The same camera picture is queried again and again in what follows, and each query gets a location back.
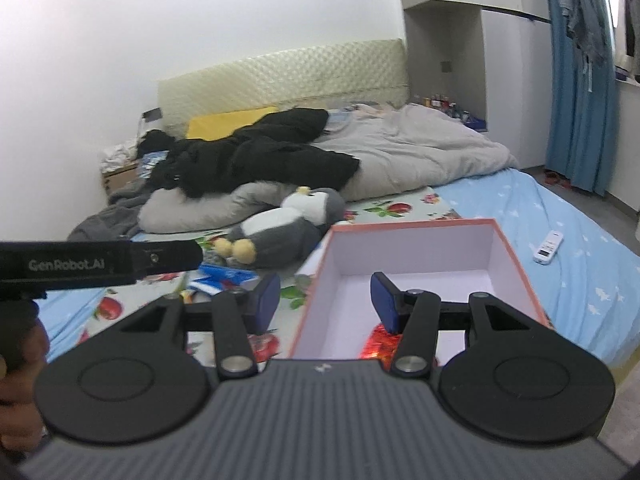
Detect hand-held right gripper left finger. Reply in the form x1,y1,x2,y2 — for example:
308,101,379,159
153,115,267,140
107,273,282,380

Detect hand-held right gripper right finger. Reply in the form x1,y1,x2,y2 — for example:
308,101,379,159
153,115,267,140
370,271,556,380

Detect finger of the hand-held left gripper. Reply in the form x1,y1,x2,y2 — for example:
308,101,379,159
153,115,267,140
129,239,202,281

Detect blue tissue pack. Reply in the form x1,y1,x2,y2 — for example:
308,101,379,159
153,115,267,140
187,262,261,306

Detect pink cardboard box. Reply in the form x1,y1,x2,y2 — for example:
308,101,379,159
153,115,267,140
289,218,555,361

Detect person's left hand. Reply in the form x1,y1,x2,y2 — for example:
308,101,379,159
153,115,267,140
0,324,51,438

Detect red foil packet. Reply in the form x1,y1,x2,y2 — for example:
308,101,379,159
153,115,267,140
359,324,438,366

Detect white cardboard roll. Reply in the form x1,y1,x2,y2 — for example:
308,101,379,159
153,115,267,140
294,247,331,291

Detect grey pillow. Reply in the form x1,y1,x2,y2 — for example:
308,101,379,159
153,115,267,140
137,182,301,233

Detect dark grey cloth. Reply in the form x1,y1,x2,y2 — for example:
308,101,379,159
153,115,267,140
67,180,151,242

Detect grey penguin plush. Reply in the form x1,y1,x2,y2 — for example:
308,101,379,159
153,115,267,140
215,186,347,270

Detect brown cardboard box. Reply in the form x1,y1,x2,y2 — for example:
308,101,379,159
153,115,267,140
102,160,141,196

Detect blue printed packet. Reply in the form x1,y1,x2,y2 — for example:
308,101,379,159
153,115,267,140
140,150,169,177

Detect floral bed mat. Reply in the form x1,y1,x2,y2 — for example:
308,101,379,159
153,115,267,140
65,185,463,361

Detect crumpled white cloth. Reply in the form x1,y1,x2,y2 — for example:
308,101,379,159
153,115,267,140
100,140,141,171

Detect black jacket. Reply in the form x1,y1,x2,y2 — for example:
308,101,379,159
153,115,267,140
137,108,361,198

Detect yellow pillow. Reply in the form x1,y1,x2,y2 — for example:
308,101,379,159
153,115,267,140
186,106,281,140

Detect light blue bedsheet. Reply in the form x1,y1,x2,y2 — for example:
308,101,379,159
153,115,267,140
37,167,640,366

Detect light grey duvet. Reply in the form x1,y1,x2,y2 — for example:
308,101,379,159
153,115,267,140
312,102,521,201

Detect white remote control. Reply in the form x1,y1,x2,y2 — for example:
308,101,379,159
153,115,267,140
532,230,564,266

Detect row of small bottles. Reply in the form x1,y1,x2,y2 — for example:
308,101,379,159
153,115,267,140
422,92,488,131

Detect red slippers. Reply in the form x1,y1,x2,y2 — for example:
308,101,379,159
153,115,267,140
542,170,576,191

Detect cream padded headboard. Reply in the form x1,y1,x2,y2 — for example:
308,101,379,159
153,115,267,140
157,39,408,138

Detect blue curtain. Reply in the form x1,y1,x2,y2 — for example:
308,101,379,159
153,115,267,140
542,0,623,196

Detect hanging blue-grey garment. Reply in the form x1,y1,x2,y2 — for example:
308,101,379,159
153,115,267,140
555,0,613,66

